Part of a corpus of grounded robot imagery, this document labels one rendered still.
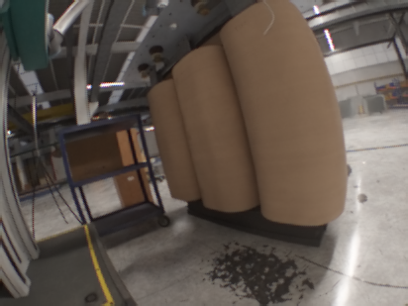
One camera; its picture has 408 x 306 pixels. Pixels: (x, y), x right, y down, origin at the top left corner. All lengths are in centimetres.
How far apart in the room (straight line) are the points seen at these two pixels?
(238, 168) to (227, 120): 24
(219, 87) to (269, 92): 30
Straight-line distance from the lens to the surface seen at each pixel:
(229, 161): 80
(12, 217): 83
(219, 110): 80
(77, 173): 127
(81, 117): 1141
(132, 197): 194
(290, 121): 58
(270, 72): 61
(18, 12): 85
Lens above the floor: 60
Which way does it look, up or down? 4 degrees down
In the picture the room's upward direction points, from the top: 13 degrees counter-clockwise
